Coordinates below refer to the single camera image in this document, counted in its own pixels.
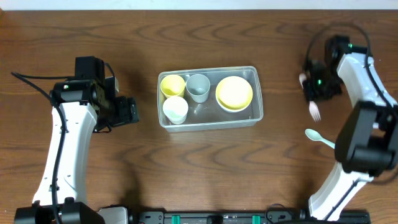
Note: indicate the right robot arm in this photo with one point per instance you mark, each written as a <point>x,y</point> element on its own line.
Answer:
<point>367,144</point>

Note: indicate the light green plastic spoon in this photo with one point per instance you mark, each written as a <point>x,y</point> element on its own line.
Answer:
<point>315,136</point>

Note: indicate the yellow plastic cup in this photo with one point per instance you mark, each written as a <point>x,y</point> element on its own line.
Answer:
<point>172,85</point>

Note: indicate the cream white plastic cup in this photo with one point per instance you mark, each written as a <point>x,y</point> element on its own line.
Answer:
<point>175,108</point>

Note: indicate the grey plastic cup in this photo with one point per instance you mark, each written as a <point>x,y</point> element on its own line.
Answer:
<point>198,87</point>

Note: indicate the clear plastic storage box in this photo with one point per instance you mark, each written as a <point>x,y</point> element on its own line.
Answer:
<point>210,115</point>

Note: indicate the white plastic bowl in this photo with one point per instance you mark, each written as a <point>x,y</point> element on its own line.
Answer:
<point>231,110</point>

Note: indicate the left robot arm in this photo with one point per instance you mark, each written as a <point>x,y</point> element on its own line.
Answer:
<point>82,105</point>

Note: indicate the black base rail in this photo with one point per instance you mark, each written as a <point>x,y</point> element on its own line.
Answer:
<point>273,216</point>

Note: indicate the yellow plastic bowl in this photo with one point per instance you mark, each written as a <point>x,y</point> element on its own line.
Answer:
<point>234,92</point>

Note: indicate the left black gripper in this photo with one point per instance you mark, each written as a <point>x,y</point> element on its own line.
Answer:
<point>131,110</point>

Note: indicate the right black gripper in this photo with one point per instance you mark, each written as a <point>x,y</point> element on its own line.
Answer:
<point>314,93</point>

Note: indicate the pink plastic fork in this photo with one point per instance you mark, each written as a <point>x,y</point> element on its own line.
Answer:
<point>312,106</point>

